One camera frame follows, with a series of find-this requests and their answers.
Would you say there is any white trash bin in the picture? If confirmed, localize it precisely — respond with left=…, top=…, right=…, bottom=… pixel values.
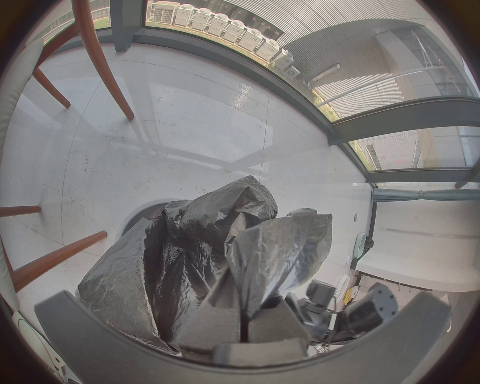
left=118, top=199, right=170, bottom=241

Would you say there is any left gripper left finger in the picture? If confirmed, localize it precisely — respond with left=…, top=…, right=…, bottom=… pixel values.
left=178, top=268, right=245, bottom=352

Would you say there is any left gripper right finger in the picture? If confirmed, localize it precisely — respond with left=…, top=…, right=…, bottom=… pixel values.
left=247, top=295, right=307, bottom=343

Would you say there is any window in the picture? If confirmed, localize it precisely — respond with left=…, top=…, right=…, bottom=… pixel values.
left=37, top=0, right=480, bottom=189

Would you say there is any black plastic bag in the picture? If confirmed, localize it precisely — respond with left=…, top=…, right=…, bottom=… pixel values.
left=76, top=175, right=334, bottom=356

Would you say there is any wooden chair with white cushion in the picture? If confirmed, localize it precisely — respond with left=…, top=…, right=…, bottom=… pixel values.
left=0, top=0, right=136, bottom=314

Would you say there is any blue-green curtain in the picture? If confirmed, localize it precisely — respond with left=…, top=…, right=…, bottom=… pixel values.
left=373, top=187, right=480, bottom=204

